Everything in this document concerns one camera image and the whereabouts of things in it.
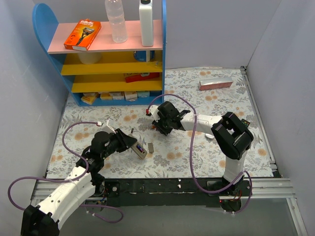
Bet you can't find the black remote control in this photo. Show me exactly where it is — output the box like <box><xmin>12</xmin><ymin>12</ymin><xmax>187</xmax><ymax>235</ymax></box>
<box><xmin>241</xmin><ymin>119</ymin><xmax>250</xmax><ymax>128</ymax></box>

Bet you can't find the small boxes row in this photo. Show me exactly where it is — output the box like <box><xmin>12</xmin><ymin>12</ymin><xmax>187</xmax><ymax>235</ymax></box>
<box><xmin>81</xmin><ymin>90</ymin><xmax>161</xmax><ymax>105</ymax></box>

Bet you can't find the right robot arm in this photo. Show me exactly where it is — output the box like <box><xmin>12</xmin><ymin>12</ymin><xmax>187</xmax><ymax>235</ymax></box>
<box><xmin>147</xmin><ymin>101</ymin><xmax>253</xmax><ymax>184</ymax></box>

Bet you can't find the white plastic bottle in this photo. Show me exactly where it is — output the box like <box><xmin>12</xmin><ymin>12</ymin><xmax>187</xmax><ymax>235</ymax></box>
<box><xmin>139</xmin><ymin>0</ymin><xmax>154</xmax><ymax>47</ymax></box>

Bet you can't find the purple cable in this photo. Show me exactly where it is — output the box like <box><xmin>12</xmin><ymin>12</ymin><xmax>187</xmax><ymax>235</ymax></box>
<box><xmin>147</xmin><ymin>93</ymin><xmax>253</xmax><ymax>215</ymax></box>
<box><xmin>7</xmin><ymin>121</ymin><xmax>124</xmax><ymax>224</ymax></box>

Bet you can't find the grey battery cover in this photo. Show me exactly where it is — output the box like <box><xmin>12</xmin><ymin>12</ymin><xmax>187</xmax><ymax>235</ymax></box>
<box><xmin>148</xmin><ymin>143</ymin><xmax>154</xmax><ymax>153</ymax></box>

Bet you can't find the purple battery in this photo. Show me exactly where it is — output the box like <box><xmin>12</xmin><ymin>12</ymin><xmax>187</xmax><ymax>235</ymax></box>
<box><xmin>137</xmin><ymin>146</ymin><xmax>144</xmax><ymax>152</ymax></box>

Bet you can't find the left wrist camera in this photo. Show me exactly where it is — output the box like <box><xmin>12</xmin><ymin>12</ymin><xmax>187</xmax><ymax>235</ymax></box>
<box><xmin>96</xmin><ymin>118</ymin><xmax>116</xmax><ymax>134</ymax></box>

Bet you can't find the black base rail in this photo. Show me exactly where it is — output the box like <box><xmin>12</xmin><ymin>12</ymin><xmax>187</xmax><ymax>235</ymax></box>
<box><xmin>103</xmin><ymin>177</ymin><xmax>237</xmax><ymax>208</ymax></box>

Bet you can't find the white grey remote control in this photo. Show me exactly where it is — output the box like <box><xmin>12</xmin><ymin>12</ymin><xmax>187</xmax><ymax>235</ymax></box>
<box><xmin>205</xmin><ymin>134</ymin><xmax>214</xmax><ymax>139</ymax></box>

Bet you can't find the orange razor box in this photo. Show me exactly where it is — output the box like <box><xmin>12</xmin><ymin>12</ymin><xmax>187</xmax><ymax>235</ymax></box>
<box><xmin>64</xmin><ymin>19</ymin><xmax>101</xmax><ymax>52</ymax></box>

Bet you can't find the blue shelf unit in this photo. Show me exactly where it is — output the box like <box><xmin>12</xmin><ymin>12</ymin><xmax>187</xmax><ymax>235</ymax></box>
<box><xmin>32</xmin><ymin>1</ymin><xmax>167</xmax><ymax>106</ymax></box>

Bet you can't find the white cup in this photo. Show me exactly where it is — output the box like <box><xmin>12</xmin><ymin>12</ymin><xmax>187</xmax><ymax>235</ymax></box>
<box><xmin>78</xmin><ymin>52</ymin><xmax>102</xmax><ymax>64</ymax></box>

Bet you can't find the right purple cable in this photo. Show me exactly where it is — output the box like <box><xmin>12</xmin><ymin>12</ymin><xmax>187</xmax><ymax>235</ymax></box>
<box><xmin>147</xmin><ymin>93</ymin><xmax>253</xmax><ymax>215</ymax></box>

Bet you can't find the floral table mat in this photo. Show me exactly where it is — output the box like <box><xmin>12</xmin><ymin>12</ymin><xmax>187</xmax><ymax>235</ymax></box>
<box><xmin>47</xmin><ymin>69</ymin><xmax>273</xmax><ymax>178</ymax></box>

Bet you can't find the red box on shelf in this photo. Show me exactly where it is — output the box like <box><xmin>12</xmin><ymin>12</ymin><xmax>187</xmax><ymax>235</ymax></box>
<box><xmin>124</xmin><ymin>72</ymin><xmax>160</xmax><ymax>83</ymax></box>

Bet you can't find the clear plastic bottle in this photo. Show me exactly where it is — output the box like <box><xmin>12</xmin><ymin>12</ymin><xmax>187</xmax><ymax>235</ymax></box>
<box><xmin>104</xmin><ymin>0</ymin><xmax>128</xmax><ymax>43</ymax></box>

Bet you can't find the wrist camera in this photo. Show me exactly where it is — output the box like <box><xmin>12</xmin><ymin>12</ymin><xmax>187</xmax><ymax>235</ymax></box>
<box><xmin>96</xmin><ymin>118</ymin><xmax>116</xmax><ymax>134</ymax></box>
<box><xmin>146</xmin><ymin>105</ymin><xmax>160</xmax><ymax>122</ymax></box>

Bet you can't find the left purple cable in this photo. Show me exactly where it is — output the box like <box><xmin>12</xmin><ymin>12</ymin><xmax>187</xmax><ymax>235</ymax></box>
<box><xmin>7</xmin><ymin>121</ymin><xmax>124</xmax><ymax>224</ymax></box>

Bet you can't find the blue can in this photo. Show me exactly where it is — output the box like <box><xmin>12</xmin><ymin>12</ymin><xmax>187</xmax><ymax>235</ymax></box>
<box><xmin>133</xmin><ymin>51</ymin><xmax>155</xmax><ymax>62</ymax></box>

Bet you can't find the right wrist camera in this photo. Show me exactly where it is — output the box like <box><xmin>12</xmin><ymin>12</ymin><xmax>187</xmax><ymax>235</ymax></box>
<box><xmin>146</xmin><ymin>105</ymin><xmax>160</xmax><ymax>122</ymax></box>

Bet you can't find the silver red long box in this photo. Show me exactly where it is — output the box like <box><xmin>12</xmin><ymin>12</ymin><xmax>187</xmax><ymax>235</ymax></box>
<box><xmin>198</xmin><ymin>77</ymin><xmax>233</xmax><ymax>90</ymax></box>

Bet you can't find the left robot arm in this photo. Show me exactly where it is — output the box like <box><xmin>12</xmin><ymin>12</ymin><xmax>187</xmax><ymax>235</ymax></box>
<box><xmin>21</xmin><ymin>129</ymin><xmax>137</xmax><ymax>236</ymax></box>

